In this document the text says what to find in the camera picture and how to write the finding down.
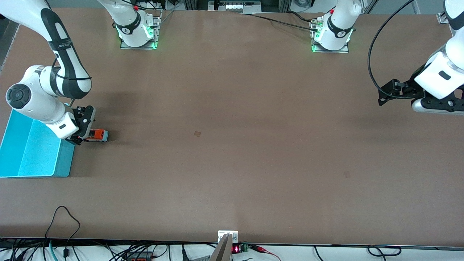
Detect orange toy bus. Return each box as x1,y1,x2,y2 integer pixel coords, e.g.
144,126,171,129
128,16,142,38
84,129,109,143

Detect blue plastic box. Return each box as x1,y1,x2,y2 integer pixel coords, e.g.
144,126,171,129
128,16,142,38
0,103,75,178

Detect grey device with white lights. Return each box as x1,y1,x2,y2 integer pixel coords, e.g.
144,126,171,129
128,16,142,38
208,0,262,14

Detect red clip leads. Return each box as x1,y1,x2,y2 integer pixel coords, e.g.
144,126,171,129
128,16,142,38
250,245,281,261

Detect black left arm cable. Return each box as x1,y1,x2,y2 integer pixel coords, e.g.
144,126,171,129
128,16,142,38
368,0,416,99

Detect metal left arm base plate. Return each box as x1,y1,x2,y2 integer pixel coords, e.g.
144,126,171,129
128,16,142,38
311,17,350,54

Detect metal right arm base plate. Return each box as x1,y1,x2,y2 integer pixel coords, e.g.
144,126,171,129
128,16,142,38
120,10,162,50

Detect black looped cable with plug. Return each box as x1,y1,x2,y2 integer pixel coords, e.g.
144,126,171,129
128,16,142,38
45,206,81,258

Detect short black table cable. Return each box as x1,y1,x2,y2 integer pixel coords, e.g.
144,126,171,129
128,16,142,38
286,11,316,23

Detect long black table cable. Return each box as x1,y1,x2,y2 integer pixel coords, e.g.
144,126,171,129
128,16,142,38
237,13,321,32

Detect black oval looped cable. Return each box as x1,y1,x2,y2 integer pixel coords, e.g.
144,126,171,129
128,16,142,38
367,245,402,257

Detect white mounting bracket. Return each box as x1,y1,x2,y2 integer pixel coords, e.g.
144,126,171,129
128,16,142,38
218,231,239,243

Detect grey metal camera bar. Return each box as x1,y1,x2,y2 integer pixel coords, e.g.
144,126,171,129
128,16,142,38
210,234,233,261

